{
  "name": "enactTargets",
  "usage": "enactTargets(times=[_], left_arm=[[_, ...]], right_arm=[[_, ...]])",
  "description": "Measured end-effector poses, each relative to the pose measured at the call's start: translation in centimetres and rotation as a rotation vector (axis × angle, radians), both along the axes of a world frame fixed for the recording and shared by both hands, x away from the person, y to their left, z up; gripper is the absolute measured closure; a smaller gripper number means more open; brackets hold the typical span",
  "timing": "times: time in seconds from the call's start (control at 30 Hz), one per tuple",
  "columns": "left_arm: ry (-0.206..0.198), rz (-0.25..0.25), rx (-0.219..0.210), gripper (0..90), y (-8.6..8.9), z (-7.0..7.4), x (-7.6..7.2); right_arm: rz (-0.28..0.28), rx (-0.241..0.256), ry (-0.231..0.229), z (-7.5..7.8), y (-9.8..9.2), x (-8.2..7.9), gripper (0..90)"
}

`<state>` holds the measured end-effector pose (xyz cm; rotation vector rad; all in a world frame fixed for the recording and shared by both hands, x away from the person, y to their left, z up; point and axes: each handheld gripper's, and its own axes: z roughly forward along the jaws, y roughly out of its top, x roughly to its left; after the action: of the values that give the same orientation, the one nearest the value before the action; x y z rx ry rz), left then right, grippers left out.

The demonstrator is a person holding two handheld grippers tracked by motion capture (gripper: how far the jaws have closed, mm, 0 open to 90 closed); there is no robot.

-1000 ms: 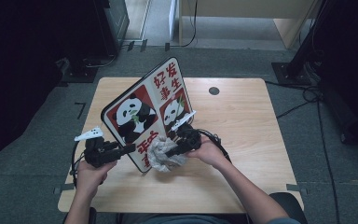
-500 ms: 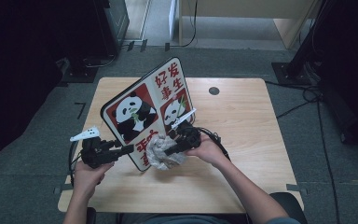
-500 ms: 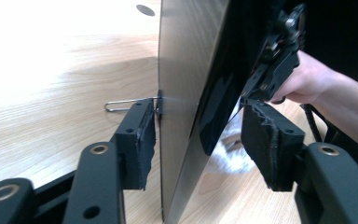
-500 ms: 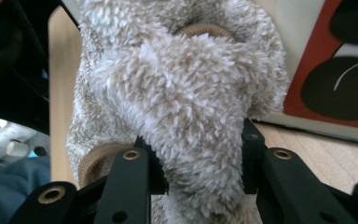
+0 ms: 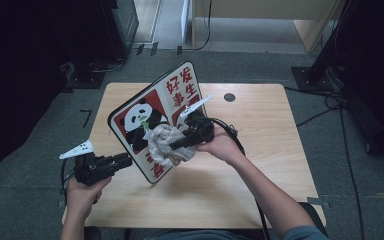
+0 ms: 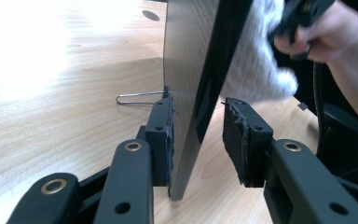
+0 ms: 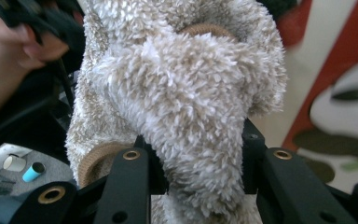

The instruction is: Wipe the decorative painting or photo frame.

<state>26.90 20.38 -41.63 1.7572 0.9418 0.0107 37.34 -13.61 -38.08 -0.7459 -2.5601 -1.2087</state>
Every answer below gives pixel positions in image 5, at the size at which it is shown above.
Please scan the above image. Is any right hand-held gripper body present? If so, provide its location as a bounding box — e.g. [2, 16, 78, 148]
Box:
[178, 95, 216, 145]

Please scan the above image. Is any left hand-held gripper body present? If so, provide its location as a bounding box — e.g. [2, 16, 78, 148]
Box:
[59, 139, 119, 187]

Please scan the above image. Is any person's left hand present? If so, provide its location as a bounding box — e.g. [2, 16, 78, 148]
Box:
[65, 175, 113, 218]

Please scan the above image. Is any person's right hand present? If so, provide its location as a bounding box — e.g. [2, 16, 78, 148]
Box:
[193, 125, 245, 165]

